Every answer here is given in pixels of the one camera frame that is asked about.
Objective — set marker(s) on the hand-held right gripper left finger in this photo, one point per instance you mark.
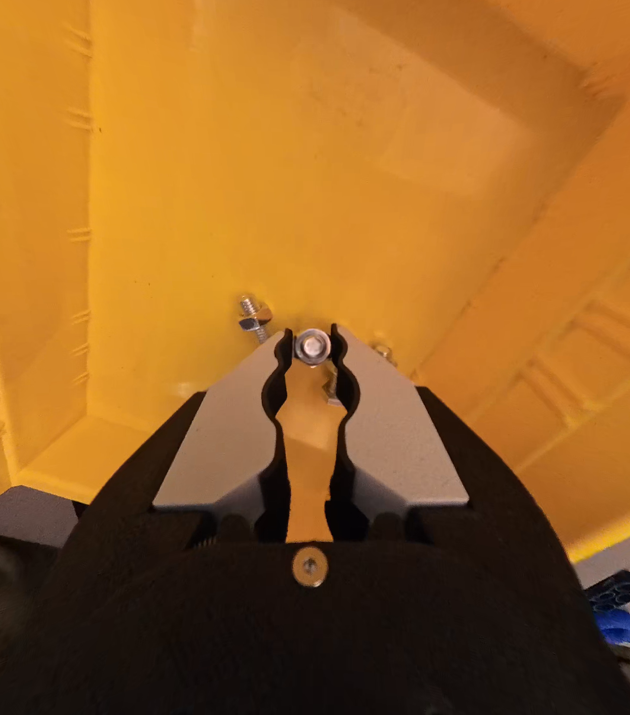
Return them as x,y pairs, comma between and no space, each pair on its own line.
225,447

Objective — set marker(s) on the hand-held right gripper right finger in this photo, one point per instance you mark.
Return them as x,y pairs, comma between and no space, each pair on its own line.
399,447

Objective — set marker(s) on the silver hex bolt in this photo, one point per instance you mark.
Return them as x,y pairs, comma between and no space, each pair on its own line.
312,347

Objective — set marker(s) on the yellow plastic bin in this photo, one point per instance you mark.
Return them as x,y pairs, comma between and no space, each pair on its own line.
292,167

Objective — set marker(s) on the silver bolt with nut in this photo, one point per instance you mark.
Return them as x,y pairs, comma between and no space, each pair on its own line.
332,388
253,323

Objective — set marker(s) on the dark blue holed block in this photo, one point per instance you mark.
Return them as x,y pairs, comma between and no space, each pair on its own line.
614,595

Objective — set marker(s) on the blue plastic object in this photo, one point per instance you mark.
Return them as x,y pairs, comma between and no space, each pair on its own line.
619,625

